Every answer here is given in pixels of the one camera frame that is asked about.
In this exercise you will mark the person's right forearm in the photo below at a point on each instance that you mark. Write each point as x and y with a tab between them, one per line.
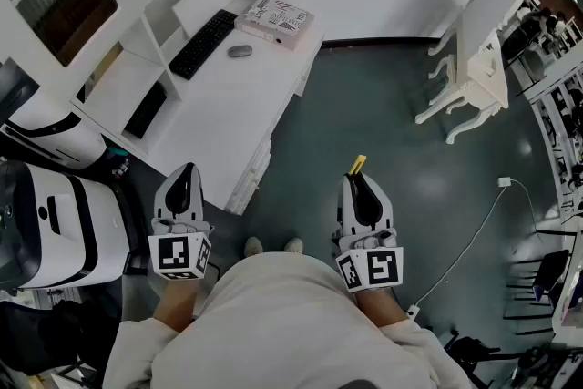
380	307

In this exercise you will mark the black flat device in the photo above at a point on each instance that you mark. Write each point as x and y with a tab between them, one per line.
146	111

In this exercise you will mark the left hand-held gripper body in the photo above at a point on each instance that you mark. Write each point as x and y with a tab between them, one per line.
175	252

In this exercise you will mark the black office chair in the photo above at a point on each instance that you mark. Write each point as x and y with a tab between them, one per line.
50	337

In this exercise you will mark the cluttered white shelf rack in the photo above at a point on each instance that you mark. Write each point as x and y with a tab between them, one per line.
558	127

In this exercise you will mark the black keyboard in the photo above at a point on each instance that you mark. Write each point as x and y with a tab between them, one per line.
205	43

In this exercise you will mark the white and black machine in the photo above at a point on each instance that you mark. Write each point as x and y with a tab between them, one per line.
68	146

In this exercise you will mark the large white and black printer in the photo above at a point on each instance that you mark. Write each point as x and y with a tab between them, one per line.
54	232

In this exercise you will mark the person's left forearm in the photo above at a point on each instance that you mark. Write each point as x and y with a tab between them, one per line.
177	303

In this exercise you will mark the black tripod stand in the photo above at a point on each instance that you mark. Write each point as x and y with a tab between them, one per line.
471	353

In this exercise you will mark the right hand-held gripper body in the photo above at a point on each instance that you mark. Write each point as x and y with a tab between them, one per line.
382	266

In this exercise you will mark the grey computer mouse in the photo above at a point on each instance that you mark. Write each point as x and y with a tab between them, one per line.
241	51

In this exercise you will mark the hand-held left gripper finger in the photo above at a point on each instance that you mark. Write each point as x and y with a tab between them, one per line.
197	200
159	200

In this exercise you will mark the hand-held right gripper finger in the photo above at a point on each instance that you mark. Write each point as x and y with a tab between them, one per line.
386	209
344	209

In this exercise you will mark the white ornate side table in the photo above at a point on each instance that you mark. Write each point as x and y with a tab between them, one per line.
487	59

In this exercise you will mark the white desk with hutch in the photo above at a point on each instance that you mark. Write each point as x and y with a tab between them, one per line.
218	114

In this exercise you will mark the person's white sweatshirt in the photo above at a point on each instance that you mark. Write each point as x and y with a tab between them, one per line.
282	323

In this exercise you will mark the pink box with printed lid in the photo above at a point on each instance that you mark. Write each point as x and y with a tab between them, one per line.
273	20

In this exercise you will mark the person's left white shoe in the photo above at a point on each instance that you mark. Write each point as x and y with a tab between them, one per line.
253	247

